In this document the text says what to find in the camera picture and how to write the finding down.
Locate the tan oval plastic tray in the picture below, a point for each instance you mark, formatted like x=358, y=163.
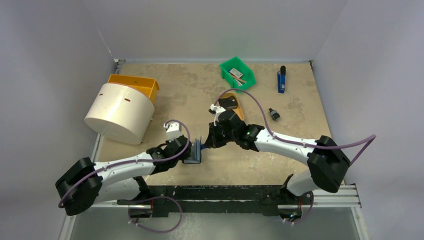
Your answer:
x=239, y=110

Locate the yellow wooden box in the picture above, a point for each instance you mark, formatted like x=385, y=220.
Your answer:
x=148, y=86

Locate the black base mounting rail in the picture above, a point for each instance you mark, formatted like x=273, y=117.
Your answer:
x=267, y=200

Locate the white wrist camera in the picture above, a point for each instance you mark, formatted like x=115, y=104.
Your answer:
x=216, y=110
x=173, y=130

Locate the blue leather card holder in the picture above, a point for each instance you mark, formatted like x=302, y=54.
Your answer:
x=196, y=152

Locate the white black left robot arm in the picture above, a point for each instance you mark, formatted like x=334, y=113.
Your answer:
x=85, y=182

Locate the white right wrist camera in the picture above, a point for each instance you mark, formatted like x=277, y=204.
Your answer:
x=216, y=110

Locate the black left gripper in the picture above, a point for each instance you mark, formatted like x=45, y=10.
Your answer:
x=185, y=156

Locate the items inside green bin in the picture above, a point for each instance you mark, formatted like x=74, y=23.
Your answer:
x=237, y=76

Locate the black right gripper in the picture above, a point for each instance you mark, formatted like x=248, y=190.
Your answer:
x=212, y=139

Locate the black VIP credit cards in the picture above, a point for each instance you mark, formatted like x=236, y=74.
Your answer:
x=229, y=103

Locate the white cylindrical container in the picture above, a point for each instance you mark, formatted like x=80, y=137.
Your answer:
x=120, y=113

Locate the green plastic bin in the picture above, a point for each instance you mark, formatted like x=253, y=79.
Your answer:
x=237, y=63

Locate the blue stapler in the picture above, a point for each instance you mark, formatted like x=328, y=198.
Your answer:
x=281, y=79

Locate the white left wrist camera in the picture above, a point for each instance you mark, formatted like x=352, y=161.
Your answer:
x=173, y=130

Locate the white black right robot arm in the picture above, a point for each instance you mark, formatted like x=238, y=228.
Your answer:
x=327, y=164

